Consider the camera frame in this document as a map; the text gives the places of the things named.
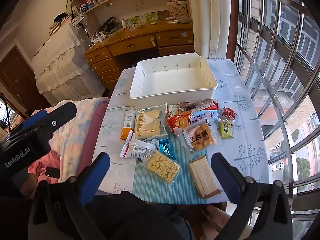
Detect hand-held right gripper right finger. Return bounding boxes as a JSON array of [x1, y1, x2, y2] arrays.
[[211, 152, 294, 240]]

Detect white blue snack packet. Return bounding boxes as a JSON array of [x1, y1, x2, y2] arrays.
[[192, 109, 219, 125]]

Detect white power strip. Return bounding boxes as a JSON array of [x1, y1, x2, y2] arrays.
[[92, 31, 105, 43]]

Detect floral fabric bag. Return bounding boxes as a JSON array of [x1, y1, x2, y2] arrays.
[[71, 12, 88, 29]]

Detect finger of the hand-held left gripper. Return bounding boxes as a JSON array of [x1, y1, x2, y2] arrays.
[[19, 109, 48, 130], [22, 102, 77, 136]]

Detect wooden desk with drawers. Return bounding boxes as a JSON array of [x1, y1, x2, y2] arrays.
[[84, 20, 195, 90]]

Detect blue foil candy packet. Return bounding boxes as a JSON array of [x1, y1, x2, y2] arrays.
[[155, 138, 177, 161]]

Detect pastel floral blanket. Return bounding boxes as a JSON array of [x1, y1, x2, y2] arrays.
[[27, 97, 110, 183]]

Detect clear packet pale puffs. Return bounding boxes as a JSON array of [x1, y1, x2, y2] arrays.
[[141, 149, 182, 185]]

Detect green leaf print panels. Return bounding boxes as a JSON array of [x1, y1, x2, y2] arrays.
[[126, 12, 159, 27]]

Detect white lace furniture cover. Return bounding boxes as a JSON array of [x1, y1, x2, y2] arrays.
[[31, 21, 107, 107]]

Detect wooden bookshelf hutch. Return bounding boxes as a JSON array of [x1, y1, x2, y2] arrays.
[[65, 0, 193, 30]]

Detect pink cloth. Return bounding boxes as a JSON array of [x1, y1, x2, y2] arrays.
[[27, 152, 62, 183]]

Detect black floral storage box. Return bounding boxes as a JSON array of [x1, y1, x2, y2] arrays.
[[99, 17, 119, 36]]

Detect clear packet yellow cake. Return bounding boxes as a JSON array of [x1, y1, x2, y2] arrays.
[[134, 102, 168, 140]]

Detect clear packet red nuts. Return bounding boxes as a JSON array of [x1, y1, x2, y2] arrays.
[[177, 99, 218, 112]]

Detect black phone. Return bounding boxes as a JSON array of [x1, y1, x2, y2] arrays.
[[45, 166, 60, 180]]

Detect long red biscuit pack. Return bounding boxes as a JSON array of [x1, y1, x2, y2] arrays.
[[167, 112, 198, 133]]

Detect white cracker packet orange end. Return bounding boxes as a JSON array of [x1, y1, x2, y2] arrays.
[[122, 112, 137, 140]]

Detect green candy packet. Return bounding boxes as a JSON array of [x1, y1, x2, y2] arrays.
[[219, 120, 234, 138]]

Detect brown ended wafer packet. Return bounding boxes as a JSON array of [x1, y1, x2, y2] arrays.
[[188, 155, 222, 199]]

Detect black hat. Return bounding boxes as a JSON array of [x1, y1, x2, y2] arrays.
[[54, 12, 72, 23]]

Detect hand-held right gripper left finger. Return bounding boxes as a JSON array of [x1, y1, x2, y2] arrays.
[[27, 152, 110, 240]]

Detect stack of books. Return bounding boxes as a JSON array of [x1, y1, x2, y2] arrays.
[[49, 21, 63, 37]]

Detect white packet red stripe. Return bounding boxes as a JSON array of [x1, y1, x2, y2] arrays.
[[120, 131, 157, 162]]

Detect red wrapped candy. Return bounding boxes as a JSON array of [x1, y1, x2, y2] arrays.
[[222, 107, 237, 120]]

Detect brown wooden door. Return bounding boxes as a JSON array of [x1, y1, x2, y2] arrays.
[[0, 45, 52, 117]]

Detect clear packet fried balls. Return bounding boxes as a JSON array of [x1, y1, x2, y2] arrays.
[[173, 119, 222, 153]]

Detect white plastic bin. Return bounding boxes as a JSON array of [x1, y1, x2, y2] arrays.
[[129, 52, 218, 100]]

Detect white curtain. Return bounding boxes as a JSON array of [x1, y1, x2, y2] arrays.
[[186, 0, 237, 60]]

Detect steel window guard rails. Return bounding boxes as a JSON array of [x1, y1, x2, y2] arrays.
[[235, 0, 320, 230]]

